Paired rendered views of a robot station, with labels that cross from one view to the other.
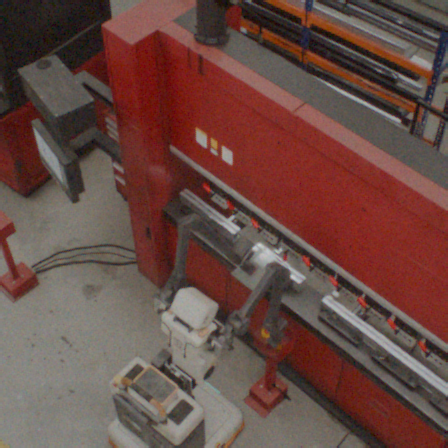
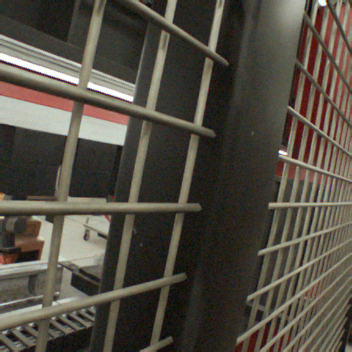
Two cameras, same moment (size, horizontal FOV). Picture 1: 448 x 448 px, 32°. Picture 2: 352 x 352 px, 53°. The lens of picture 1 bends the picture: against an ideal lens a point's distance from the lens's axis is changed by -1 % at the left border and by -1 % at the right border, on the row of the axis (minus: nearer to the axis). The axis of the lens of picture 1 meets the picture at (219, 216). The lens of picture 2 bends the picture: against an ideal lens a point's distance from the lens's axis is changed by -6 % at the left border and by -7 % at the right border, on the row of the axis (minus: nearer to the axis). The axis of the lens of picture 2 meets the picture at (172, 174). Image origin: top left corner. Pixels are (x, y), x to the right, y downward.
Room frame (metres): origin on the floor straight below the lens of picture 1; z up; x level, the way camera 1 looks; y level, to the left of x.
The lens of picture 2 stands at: (2.69, -1.70, 1.34)
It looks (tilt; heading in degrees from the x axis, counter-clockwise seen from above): 3 degrees down; 80
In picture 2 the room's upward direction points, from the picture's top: 11 degrees clockwise
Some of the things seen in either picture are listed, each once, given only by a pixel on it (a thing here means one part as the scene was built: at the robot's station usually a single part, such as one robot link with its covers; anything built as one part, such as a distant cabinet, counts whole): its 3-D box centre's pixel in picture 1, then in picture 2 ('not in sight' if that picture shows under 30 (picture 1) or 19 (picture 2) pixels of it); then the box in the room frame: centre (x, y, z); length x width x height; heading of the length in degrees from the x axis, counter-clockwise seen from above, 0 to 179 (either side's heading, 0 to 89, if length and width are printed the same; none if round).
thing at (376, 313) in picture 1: (378, 305); not in sight; (2.34, -0.87, 1.26); 0.15 x 0.09 x 0.17; 45
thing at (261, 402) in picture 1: (266, 393); not in sight; (2.41, -0.30, 0.06); 0.25 x 0.20 x 0.12; 135
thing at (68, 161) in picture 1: (60, 159); not in sight; (3.32, 0.97, 1.42); 0.45 x 0.12 x 0.36; 34
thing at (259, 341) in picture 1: (273, 338); not in sight; (2.43, -0.32, 0.75); 0.20 x 0.16 x 0.18; 45
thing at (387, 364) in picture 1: (395, 370); not in sight; (2.13, -1.00, 0.89); 0.30 x 0.05 x 0.03; 45
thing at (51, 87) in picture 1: (66, 136); not in sight; (3.41, 0.93, 1.53); 0.51 x 0.25 x 0.85; 34
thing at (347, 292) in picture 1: (350, 284); (27, 161); (2.48, -0.73, 1.26); 0.15 x 0.09 x 0.17; 45
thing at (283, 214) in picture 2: not in sight; (304, 243); (3.41, -0.52, 1.12); 1.13 x 0.02 x 0.44; 45
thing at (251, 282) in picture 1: (256, 269); (120, 232); (2.78, -0.22, 1.00); 0.26 x 0.18 x 0.01; 135
